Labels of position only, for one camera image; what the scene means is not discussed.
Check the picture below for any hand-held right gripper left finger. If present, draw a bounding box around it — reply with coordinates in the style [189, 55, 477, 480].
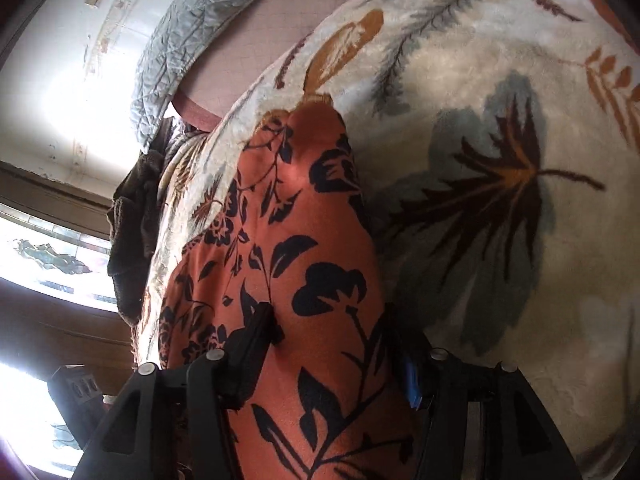
[75, 302, 286, 480]

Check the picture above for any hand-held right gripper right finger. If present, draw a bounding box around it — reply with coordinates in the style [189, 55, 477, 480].
[399, 330, 586, 480]

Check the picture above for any orange floral garment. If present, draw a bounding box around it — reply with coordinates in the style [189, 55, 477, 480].
[157, 95, 426, 480]

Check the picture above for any window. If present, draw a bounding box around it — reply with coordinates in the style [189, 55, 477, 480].
[0, 202, 118, 476]

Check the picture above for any dark brown fleece cloth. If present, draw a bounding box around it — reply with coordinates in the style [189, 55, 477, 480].
[106, 150, 173, 328]

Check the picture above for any leaf-print fleece blanket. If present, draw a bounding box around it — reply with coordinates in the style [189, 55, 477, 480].
[132, 0, 640, 480]

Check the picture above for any pink bed sheet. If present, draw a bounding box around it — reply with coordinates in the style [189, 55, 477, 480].
[170, 0, 401, 133]

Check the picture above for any grey quilted pillow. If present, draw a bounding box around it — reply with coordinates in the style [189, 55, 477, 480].
[130, 0, 326, 153]

